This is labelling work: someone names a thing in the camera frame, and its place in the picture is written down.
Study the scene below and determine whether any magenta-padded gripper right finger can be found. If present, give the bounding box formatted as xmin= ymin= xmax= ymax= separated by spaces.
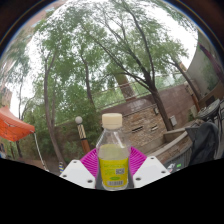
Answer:
xmin=127 ymin=146 xmax=171 ymax=189

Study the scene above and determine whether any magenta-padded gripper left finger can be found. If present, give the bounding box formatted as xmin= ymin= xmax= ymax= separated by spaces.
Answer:
xmin=59 ymin=148 xmax=101 ymax=190

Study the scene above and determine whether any clear bottle with yellow label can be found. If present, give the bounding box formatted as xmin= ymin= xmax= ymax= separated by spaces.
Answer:
xmin=95 ymin=112 xmax=131 ymax=191

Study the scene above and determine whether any black jacket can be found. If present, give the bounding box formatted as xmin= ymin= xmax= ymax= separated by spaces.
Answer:
xmin=186 ymin=121 xmax=221 ymax=166

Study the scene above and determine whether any leaning thin-trunked tree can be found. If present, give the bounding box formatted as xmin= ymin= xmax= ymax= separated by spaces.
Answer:
xmin=19 ymin=13 xmax=101 ymax=164

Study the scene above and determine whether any tall dark-trunked tree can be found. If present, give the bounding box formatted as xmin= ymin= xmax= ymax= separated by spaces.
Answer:
xmin=76 ymin=0 xmax=201 ymax=132

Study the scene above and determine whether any orange canopy tent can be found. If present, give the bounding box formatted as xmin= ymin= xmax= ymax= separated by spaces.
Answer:
xmin=0 ymin=105 xmax=48 ymax=171

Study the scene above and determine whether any round dark patio table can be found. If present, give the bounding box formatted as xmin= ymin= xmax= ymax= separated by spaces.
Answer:
xmin=196 ymin=98 xmax=222 ymax=123

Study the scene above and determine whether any folded maroon patio umbrella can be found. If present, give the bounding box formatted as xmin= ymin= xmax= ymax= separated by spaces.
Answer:
xmin=199 ymin=43 xmax=224 ymax=84

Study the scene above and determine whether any globe-topped wooden lamp post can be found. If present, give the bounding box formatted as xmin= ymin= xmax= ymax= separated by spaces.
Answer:
xmin=74 ymin=115 xmax=92 ymax=155

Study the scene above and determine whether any grey wall utility box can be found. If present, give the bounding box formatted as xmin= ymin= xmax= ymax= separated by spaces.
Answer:
xmin=169 ymin=115 xmax=178 ymax=127

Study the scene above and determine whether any short orange lamp post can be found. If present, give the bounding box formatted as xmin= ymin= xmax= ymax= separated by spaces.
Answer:
xmin=189 ymin=84 xmax=202 ymax=112

